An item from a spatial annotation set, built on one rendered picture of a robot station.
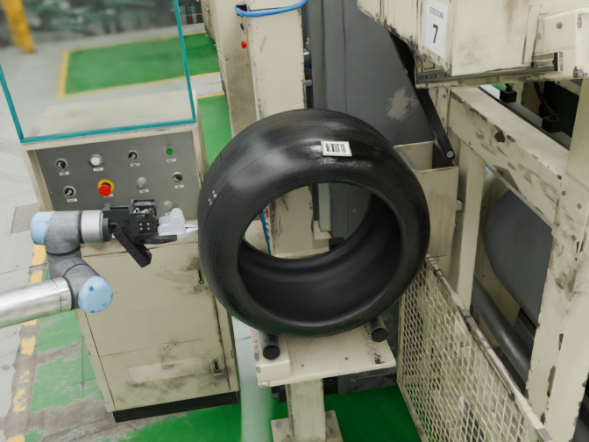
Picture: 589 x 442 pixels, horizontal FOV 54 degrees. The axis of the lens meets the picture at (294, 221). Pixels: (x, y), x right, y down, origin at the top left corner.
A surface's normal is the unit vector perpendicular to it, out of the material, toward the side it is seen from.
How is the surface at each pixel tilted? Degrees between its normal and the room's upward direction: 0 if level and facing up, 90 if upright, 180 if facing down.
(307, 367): 0
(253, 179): 51
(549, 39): 90
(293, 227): 90
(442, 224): 90
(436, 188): 90
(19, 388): 0
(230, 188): 57
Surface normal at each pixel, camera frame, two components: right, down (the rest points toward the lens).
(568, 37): -0.99, 0.14
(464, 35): 0.15, 0.49
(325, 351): -0.07, -0.86
